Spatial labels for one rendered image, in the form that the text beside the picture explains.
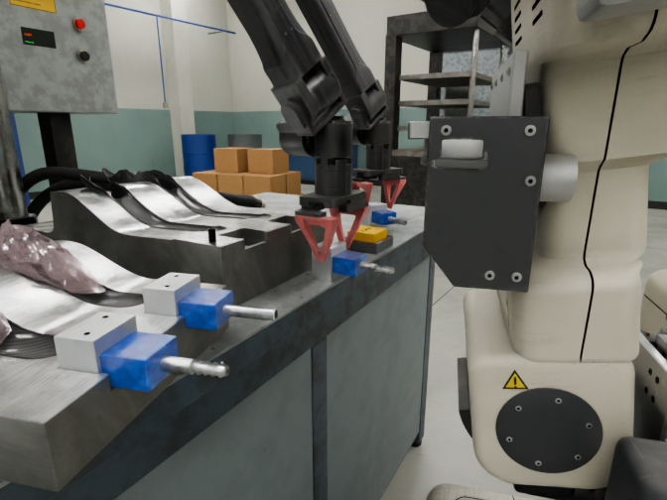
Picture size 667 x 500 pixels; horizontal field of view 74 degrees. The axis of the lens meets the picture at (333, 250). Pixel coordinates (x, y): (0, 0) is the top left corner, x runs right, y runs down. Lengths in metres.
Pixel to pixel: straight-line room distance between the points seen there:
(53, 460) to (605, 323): 0.47
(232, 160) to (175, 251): 5.26
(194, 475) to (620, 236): 0.55
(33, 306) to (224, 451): 0.31
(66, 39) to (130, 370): 1.21
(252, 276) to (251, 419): 0.21
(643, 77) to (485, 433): 0.38
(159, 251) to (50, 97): 0.84
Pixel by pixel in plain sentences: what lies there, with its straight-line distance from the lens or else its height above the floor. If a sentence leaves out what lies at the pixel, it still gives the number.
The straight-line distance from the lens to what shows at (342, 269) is 0.69.
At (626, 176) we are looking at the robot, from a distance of 0.52.
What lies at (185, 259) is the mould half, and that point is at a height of 0.86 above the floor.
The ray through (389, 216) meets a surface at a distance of 1.04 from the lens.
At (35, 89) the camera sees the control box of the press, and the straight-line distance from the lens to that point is 1.43.
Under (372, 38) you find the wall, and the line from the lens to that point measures 8.06.
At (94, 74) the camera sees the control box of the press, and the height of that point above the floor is 1.17.
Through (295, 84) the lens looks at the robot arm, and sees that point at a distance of 0.60.
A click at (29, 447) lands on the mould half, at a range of 0.38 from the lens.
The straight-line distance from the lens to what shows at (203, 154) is 7.92.
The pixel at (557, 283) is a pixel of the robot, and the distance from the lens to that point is 0.49.
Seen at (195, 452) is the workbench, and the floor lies 0.65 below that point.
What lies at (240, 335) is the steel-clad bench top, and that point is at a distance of 0.54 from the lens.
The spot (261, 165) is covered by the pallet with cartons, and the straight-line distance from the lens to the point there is 5.68.
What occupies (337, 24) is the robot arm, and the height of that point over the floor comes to 1.23.
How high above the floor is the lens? 1.04
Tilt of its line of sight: 16 degrees down
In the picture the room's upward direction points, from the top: straight up
